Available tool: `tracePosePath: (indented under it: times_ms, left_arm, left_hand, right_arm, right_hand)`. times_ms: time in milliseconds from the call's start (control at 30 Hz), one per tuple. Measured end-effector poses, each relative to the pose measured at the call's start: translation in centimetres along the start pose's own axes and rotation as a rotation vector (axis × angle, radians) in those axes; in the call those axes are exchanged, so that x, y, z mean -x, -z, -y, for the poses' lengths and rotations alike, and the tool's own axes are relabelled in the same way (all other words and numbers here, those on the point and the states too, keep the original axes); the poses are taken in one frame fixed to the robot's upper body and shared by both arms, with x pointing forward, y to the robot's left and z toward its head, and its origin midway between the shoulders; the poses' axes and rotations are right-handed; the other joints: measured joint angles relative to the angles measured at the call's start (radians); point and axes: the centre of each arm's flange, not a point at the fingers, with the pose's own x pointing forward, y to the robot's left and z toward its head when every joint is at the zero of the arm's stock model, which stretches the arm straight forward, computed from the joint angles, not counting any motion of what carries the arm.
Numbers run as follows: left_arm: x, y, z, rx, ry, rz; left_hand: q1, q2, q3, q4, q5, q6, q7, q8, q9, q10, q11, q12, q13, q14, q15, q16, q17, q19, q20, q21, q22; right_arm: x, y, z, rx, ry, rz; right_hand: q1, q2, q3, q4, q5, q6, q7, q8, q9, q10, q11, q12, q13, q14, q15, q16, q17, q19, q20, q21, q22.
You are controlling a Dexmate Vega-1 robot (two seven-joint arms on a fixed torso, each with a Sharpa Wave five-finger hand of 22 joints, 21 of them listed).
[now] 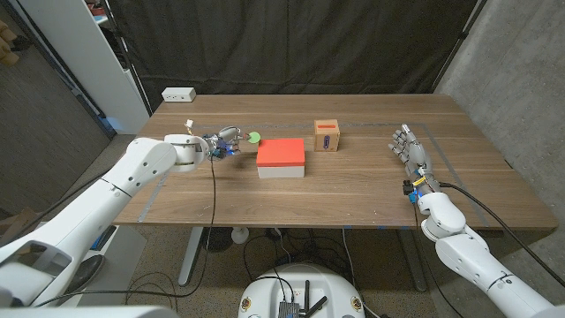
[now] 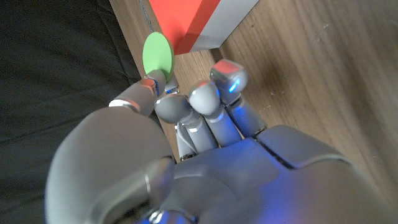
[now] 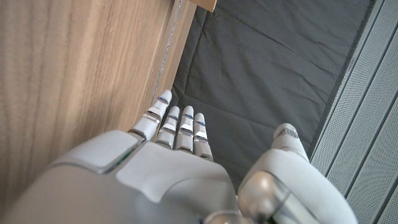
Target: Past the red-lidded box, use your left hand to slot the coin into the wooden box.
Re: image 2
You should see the black curtain backdrop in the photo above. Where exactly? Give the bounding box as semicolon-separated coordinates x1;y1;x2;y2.
0;0;142;224

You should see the green round coin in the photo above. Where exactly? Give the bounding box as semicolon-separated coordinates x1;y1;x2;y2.
142;31;175;82

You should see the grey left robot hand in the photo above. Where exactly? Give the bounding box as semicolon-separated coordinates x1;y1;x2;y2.
45;58;398;224

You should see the white box with red lid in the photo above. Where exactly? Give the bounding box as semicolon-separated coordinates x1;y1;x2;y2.
148;0;261;56

